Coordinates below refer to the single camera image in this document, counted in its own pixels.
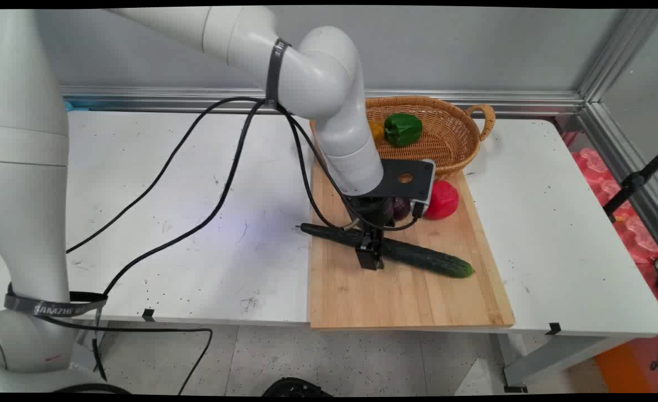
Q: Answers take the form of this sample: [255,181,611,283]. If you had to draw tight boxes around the slanted aluminium frame rail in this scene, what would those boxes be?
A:
[576,8,658,260]

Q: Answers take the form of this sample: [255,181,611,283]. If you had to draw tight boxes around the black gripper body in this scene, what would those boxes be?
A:
[346,195,397,232]

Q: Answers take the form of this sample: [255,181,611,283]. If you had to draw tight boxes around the black round floor object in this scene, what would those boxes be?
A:
[261,377,333,398]

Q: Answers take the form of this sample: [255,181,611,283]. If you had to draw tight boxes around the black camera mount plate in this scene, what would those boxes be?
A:
[357,158,435,200]

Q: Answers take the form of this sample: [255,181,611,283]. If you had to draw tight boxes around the green bell pepper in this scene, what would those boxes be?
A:
[384,113,423,149]

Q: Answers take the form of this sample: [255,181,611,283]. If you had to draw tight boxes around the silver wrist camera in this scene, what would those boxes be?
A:
[413,160,437,219]

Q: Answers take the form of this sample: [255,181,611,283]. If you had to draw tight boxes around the grey table leg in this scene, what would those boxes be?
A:
[501,334,638,393]

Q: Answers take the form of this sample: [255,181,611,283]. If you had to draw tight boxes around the black strap with white print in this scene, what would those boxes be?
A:
[3,283,108,319]

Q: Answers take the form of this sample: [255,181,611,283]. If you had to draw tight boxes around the black floor cable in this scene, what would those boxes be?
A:
[37,315,214,396]

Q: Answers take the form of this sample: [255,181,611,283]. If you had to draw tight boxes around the long green cucumber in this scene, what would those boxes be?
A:
[296,222,475,279]

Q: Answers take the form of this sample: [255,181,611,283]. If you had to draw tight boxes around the red bubble sheet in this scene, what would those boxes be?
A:
[570,146,658,265]

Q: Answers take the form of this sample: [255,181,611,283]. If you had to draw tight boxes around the black velcro strap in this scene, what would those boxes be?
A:
[265,37,292,109]

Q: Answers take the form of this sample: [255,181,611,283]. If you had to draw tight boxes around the horizontal aluminium frame rail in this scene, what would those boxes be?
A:
[60,85,585,118]

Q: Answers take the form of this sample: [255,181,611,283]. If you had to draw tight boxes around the woven wicker basket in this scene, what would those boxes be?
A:
[309,95,497,181]

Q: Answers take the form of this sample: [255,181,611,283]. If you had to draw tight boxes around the red bell pepper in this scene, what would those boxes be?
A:
[422,179,460,221]

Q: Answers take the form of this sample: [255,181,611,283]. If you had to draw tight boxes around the wooden cutting board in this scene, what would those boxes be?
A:
[308,161,516,331]

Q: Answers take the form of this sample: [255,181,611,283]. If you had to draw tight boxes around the orange floor mat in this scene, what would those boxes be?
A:
[593,262,658,395]

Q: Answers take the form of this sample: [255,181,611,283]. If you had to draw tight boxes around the black tripod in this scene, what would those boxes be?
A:
[602,142,658,217]

